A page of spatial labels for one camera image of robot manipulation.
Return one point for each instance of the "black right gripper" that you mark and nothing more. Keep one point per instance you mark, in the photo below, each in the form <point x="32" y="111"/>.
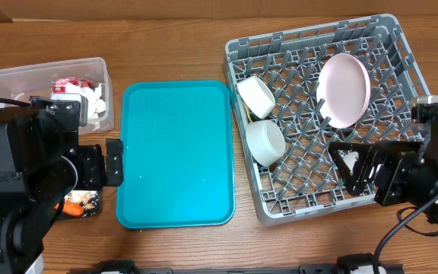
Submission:
<point x="391" y="159"/>

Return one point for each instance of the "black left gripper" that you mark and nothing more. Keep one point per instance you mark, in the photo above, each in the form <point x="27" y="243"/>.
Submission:
<point x="96" y="176"/>

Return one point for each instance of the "orange carrot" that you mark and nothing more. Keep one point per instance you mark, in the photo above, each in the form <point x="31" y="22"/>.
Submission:
<point x="73" y="209"/>

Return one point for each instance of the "foil wrapper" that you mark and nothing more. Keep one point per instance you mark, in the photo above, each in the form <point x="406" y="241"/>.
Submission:
<point x="72" y="85"/>

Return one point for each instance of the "grey bowl with peanuts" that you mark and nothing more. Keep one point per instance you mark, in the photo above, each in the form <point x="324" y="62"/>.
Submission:
<point x="265" y="141"/>

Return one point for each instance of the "white bowl with peanuts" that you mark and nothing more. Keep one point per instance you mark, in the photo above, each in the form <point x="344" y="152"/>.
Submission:
<point x="257" y="96"/>

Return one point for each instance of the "yellow plastic spoon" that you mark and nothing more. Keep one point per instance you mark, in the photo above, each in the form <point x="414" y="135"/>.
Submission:
<point x="247" y="112"/>

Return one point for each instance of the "white paper cup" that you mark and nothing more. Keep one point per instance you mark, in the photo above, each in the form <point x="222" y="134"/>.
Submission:
<point x="350" y="160"/>

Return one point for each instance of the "white napkin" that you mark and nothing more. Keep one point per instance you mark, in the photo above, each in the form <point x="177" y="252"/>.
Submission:
<point x="95" y="105"/>

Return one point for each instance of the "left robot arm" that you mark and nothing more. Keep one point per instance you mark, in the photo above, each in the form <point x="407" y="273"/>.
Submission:
<point x="41" y="161"/>

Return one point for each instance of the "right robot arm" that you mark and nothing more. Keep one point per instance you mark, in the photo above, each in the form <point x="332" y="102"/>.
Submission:
<point x="422" y="179"/>

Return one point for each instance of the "black waste tray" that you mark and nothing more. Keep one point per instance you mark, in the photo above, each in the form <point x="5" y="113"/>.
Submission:
<point x="87" y="213"/>

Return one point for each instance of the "grey dishwasher rack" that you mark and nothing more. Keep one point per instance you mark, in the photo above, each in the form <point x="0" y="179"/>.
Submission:
<point x="304" y="182"/>

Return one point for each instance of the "rice and peanut pile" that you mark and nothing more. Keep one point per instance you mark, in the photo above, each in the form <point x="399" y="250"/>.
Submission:
<point x="86" y="198"/>

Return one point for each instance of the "teal plastic tray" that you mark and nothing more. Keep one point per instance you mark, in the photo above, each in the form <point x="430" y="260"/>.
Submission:
<point x="178" y="158"/>

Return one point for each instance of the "clear plastic bin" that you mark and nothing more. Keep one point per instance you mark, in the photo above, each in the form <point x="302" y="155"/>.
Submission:
<point x="20" y="83"/>

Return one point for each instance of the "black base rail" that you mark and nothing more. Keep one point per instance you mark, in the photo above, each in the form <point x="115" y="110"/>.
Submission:
<point x="354" y="263"/>

